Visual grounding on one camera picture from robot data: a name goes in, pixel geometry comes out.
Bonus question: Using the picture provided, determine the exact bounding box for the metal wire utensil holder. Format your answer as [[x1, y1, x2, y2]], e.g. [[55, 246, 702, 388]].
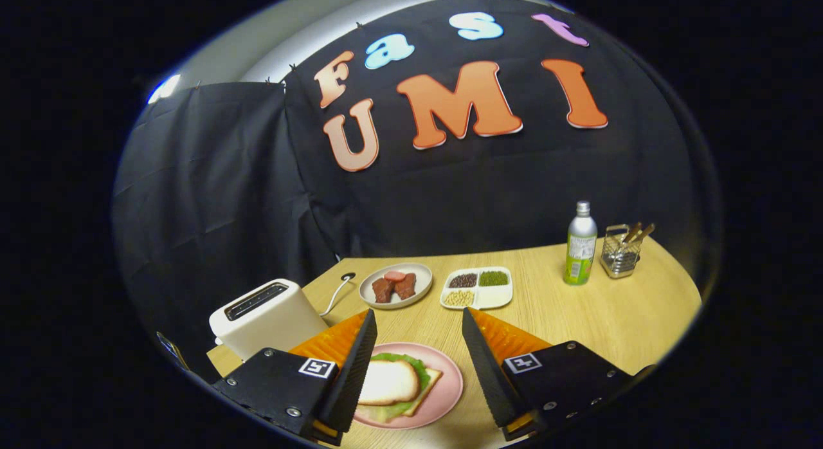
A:
[[600, 224, 642, 279]]

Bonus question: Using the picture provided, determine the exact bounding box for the ceiling light panel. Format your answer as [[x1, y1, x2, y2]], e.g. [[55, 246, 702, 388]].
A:
[[148, 74, 182, 104]]

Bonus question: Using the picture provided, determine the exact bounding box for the toasted bread slice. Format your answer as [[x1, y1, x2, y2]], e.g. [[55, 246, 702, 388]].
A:
[[358, 360, 421, 406]]

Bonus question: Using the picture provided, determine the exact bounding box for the black backdrop cloth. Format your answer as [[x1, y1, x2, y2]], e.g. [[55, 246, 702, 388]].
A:
[[111, 0, 721, 379]]

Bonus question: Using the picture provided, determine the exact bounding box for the green lettuce leaf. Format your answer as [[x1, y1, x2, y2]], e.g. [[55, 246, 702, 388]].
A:
[[357, 353, 431, 424]]

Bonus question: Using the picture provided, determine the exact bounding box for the white bread slice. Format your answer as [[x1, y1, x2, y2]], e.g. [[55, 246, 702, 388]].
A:
[[402, 367, 444, 417]]

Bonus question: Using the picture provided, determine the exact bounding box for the pink plate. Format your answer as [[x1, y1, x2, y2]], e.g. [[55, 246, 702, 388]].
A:
[[352, 342, 464, 430]]

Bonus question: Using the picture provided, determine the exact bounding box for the green and silver bottle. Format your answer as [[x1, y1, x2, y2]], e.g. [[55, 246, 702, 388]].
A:
[[564, 201, 598, 286]]

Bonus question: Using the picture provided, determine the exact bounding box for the white toaster cable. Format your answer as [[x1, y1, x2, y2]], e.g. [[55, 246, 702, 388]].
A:
[[320, 277, 353, 317]]

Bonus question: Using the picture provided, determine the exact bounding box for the white divided dish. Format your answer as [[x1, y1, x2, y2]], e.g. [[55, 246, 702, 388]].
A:
[[440, 266, 514, 310]]

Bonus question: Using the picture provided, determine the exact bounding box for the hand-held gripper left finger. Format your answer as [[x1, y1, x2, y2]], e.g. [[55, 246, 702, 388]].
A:
[[212, 309, 379, 446]]

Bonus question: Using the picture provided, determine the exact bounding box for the round white plate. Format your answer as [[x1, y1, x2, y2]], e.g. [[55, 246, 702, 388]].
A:
[[359, 262, 434, 310]]

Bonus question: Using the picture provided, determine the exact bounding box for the white toaster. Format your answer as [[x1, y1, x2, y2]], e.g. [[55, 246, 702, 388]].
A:
[[209, 279, 329, 362]]

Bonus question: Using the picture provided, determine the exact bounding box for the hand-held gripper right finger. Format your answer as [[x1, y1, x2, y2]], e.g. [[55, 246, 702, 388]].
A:
[[461, 307, 656, 442]]

